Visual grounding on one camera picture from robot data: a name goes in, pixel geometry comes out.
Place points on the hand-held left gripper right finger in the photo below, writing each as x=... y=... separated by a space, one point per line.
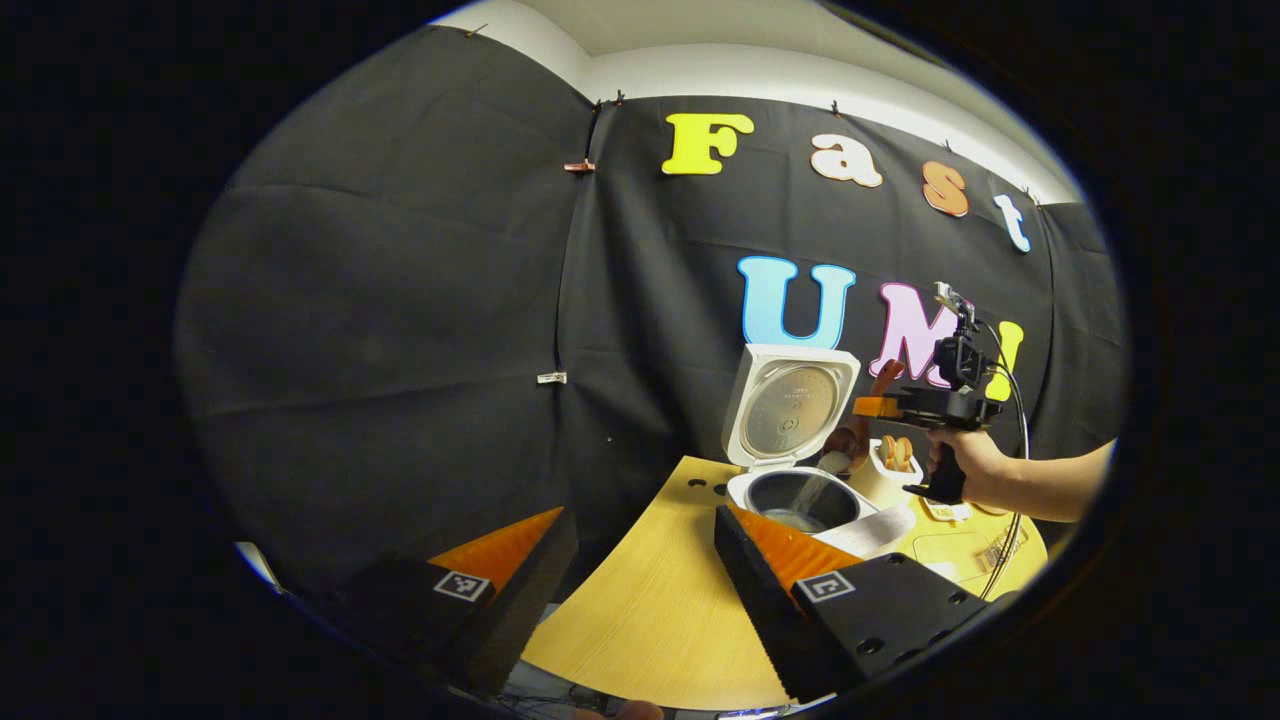
x=770 y=610

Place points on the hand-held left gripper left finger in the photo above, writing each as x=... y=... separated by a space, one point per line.
x=510 y=610

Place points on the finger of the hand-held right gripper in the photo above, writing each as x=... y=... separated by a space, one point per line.
x=878 y=407

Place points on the white rice cooker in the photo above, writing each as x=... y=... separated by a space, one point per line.
x=790 y=410

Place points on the toasted bread slice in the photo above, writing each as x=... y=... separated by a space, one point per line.
x=887 y=452
x=904 y=454

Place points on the white toaster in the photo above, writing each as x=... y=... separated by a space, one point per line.
x=885 y=488

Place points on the silver cloth clip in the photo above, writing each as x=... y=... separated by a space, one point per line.
x=552 y=378

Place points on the red cloth clip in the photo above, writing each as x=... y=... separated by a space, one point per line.
x=579 y=166

